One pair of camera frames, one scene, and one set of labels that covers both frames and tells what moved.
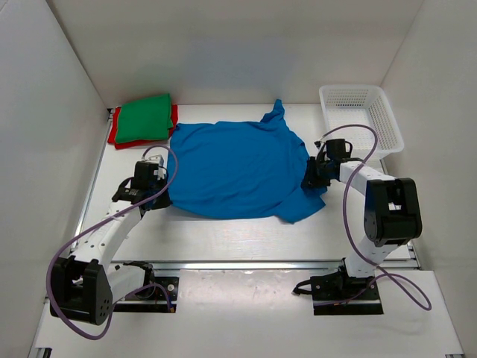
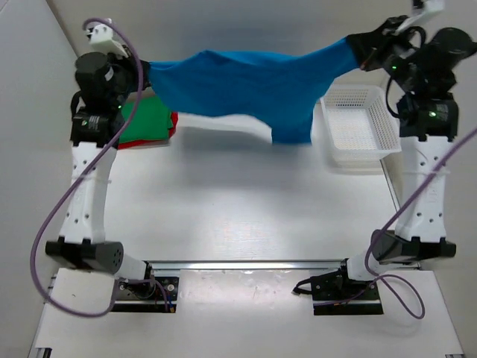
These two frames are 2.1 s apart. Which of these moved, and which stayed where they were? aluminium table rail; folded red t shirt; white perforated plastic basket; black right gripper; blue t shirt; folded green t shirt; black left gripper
Moved: black right gripper; blue t shirt; black left gripper
Stayed: folded green t shirt; white perforated plastic basket; folded red t shirt; aluminium table rail
